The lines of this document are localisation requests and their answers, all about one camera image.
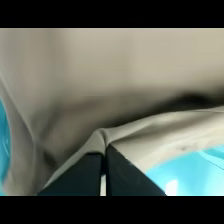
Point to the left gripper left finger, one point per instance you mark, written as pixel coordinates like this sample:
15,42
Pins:
80,176

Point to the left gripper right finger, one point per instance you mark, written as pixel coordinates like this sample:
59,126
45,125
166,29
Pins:
128,175

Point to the orange garment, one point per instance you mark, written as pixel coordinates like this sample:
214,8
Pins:
110,73

